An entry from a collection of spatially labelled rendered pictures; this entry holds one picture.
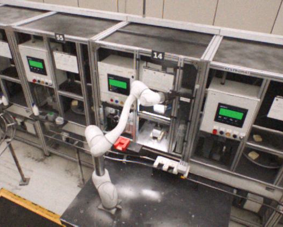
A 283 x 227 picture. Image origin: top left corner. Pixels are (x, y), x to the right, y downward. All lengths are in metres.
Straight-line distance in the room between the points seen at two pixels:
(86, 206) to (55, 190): 1.14
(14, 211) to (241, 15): 5.21
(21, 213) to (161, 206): 1.84
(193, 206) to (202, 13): 4.17
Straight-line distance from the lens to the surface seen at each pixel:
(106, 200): 2.37
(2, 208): 3.71
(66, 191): 3.60
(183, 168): 2.57
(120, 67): 2.35
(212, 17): 5.66
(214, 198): 2.73
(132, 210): 2.52
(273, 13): 5.60
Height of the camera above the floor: 2.81
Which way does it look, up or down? 37 degrees down
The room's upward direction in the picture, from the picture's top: 2 degrees clockwise
